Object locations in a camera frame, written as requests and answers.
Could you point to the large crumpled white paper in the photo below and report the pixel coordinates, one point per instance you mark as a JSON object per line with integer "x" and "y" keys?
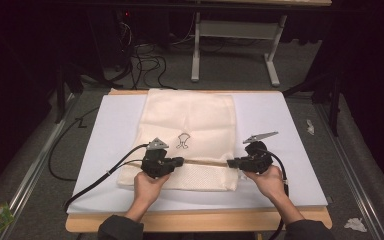
{"x": 355, "y": 225}

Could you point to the wooden table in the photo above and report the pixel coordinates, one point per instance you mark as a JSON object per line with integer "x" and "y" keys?
{"x": 196, "y": 220}

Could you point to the dark metal stand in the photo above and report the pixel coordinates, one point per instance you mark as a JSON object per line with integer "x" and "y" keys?
{"x": 326, "y": 90}
{"x": 63, "y": 93}

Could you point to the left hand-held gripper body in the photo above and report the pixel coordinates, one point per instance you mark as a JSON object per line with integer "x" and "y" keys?
{"x": 155, "y": 163}

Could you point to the person's right hand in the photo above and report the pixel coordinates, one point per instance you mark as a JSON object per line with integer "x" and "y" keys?
{"x": 270, "y": 183}

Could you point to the aluminium floor rail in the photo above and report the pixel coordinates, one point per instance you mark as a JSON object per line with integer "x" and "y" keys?
{"x": 350, "y": 173}
{"x": 30, "y": 173}

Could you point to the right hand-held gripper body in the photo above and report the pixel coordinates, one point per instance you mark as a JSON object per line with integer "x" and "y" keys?
{"x": 258, "y": 160}

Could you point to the person's left hand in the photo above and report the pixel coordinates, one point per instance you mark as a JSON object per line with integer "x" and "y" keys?
{"x": 146, "y": 190}

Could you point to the cream mesh fabric bag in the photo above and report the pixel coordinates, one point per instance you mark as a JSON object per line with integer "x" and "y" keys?
{"x": 186, "y": 116}

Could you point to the white metal desk frame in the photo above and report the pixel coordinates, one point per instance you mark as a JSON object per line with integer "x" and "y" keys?
{"x": 236, "y": 29}

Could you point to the white table mat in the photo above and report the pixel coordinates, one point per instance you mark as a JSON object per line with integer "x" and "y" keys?
{"x": 263, "y": 113}

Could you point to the small crumpled white paper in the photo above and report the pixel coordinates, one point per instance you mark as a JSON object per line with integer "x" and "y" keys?
{"x": 310, "y": 126}

